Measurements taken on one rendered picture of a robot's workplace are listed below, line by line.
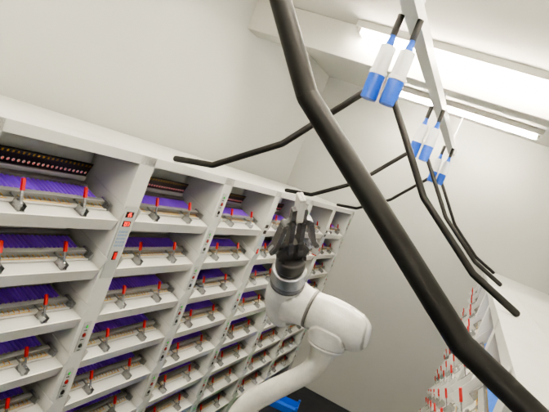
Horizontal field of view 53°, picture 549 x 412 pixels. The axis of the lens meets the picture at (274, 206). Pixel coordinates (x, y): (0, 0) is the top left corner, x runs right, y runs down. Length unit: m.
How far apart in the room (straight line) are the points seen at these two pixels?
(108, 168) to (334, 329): 1.08
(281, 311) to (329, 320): 0.13
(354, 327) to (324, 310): 0.08
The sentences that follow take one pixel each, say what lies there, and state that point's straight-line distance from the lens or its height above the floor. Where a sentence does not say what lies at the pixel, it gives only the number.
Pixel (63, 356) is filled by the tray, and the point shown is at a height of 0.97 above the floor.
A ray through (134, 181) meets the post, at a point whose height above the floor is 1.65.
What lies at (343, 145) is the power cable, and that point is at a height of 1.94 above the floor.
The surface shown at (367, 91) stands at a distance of 2.05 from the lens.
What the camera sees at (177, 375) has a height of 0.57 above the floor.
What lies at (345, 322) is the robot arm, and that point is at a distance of 1.41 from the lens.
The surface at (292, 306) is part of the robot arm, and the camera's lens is 1.43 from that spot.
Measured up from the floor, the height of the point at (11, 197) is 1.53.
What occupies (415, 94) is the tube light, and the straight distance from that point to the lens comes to 4.84.
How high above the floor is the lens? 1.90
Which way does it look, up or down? 4 degrees down
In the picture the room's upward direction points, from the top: 22 degrees clockwise
